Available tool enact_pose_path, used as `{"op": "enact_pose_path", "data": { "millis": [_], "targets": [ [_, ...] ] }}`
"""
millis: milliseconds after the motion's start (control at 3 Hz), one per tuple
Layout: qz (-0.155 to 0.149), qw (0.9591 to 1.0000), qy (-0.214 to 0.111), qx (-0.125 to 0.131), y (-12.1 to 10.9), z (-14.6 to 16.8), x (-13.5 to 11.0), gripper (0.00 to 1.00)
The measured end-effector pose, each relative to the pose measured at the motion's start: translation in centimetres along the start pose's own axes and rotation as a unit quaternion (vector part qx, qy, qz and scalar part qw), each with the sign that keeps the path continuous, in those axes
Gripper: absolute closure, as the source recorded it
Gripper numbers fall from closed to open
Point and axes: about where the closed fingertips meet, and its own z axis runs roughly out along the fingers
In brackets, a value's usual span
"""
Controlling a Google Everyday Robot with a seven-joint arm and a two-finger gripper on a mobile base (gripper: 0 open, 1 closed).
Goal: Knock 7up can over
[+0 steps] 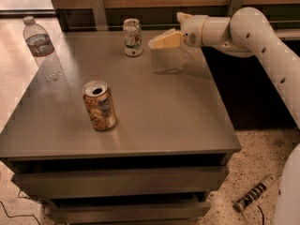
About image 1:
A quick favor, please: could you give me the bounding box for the orange gold soda can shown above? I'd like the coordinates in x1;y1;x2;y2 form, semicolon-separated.
82;80;116;131

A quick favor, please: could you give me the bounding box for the right metal bracket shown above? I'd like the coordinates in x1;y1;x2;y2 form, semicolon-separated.
227;0;244;17

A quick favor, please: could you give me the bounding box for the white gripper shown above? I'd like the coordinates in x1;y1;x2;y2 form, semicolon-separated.
148;12;208;50

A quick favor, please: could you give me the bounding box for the grey drawer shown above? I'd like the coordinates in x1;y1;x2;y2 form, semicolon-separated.
13;166;228;200
46;202;210;224

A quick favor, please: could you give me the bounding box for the metal bracket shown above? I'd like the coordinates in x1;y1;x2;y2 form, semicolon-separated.
91;0;108;31
227;0;244;17

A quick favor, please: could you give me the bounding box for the left metal bracket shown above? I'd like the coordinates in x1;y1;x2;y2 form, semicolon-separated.
91;0;108;31

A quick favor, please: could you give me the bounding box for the lower grey drawer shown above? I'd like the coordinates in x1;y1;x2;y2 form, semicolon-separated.
46;202;210;224

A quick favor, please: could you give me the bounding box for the grey drawer cabinet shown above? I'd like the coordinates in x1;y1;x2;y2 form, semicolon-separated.
0;32;240;212

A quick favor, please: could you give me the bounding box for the white green 7up can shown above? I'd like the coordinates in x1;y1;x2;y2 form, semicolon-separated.
123;18;143;57

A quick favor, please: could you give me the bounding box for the upper grey drawer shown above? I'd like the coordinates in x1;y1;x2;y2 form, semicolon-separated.
13;166;228;200

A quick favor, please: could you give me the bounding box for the clear plastic water bottle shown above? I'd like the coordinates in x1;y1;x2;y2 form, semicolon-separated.
22;16;65;83

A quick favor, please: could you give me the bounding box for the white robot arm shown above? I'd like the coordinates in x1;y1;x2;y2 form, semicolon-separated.
148;7;300;225

